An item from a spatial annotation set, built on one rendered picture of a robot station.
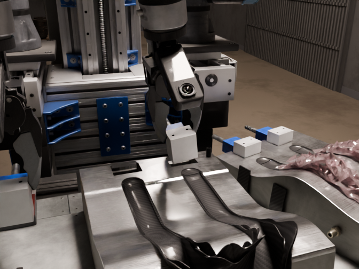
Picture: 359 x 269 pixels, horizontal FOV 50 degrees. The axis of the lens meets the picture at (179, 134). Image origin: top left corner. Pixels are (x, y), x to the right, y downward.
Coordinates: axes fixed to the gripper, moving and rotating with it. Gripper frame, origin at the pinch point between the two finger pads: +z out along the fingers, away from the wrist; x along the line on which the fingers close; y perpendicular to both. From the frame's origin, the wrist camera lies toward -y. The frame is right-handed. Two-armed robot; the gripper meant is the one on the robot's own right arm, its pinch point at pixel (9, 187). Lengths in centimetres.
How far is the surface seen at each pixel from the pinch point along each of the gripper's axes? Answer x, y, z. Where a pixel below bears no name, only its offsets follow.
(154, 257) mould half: -15.6, -18.3, 1.5
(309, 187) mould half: -46.1, -4.8, 5.9
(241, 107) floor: -181, 272, 96
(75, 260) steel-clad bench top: -7.3, 0.4, 15.0
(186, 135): -29.4, 9.8, 0.1
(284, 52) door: -310, 402, 75
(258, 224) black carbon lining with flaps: -30.6, -14.9, 2.9
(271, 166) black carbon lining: -49, 11, 10
